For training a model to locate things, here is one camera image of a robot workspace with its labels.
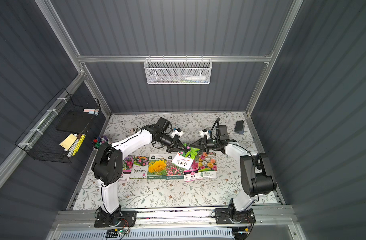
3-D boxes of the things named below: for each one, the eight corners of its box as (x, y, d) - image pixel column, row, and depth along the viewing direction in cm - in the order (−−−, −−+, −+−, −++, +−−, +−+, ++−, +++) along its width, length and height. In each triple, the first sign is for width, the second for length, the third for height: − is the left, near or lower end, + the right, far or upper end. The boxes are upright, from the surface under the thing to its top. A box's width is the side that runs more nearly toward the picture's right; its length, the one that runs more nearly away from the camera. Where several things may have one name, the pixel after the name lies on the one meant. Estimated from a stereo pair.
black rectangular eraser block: (235, 134, 110) (236, 130, 106) (232, 123, 116) (233, 120, 113) (244, 134, 110) (246, 130, 106) (241, 123, 116) (242, 120, 113)
